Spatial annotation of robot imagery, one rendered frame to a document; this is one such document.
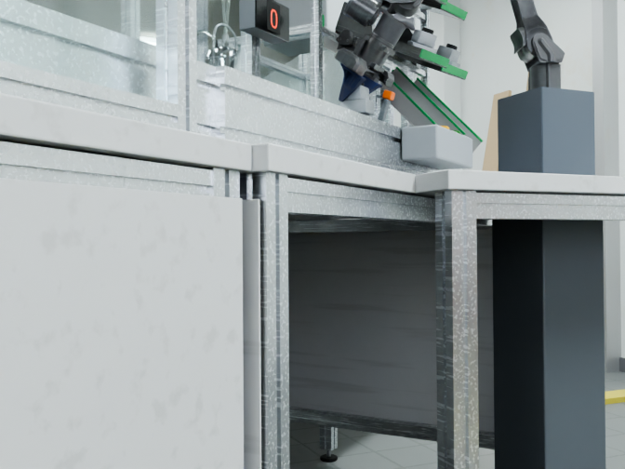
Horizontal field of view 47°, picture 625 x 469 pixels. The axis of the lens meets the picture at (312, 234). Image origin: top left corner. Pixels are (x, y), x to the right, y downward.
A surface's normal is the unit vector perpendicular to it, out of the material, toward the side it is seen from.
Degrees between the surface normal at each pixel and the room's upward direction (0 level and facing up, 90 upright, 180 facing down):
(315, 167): 90
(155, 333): 90
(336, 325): 90
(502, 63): 90
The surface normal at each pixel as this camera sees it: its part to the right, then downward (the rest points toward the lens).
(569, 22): -0.92, 0.00
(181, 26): 0.87, -0.01
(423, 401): -0.50, 0.00
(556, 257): 0.40, -0.01
